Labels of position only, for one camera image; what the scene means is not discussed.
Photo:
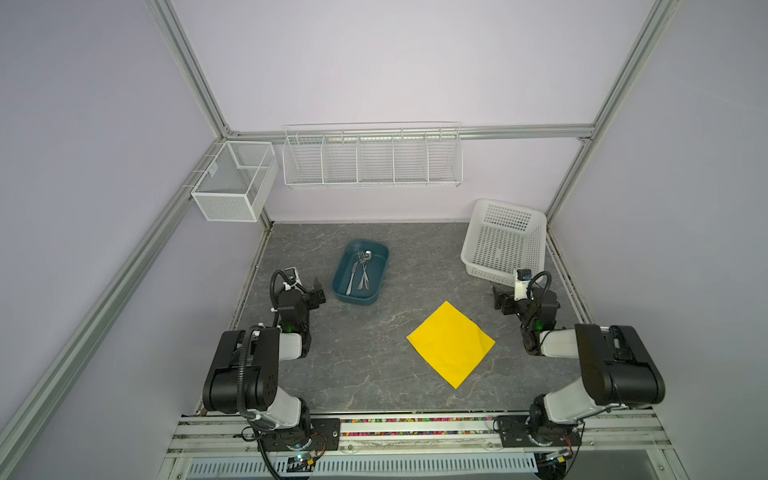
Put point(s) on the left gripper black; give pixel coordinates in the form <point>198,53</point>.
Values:
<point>312,294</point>

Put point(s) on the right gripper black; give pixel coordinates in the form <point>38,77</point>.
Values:
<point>506,300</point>

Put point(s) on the yellow paper napkin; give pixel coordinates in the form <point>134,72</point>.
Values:
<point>451,343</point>

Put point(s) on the silver fork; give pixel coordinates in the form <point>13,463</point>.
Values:
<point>364,258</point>

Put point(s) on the teal plastic tray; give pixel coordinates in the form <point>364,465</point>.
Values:
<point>376,270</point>

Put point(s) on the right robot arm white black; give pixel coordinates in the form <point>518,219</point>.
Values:
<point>616,369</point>

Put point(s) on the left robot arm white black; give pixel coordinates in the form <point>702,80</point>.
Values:
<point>243,377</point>

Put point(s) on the white plastic perforated basket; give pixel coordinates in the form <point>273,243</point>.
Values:
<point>502,238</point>

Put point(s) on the white vent grille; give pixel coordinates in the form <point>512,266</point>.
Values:
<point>338,466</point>

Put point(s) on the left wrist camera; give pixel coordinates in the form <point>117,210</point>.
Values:
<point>290,275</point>

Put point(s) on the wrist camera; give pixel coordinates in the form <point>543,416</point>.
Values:
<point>521,282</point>
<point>290,275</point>

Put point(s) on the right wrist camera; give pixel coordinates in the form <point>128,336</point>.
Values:
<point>521,282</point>

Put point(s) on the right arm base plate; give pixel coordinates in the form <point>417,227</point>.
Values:
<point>518,431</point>

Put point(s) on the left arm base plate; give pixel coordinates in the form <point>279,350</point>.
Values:
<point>317,434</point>

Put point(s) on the white mesh wall box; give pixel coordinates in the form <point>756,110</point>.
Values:
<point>236,184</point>

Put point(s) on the white wire wall shelf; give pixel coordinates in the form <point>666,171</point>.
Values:
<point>388,154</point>

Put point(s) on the aluminium front rail frame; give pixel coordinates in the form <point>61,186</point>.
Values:
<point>610,437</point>

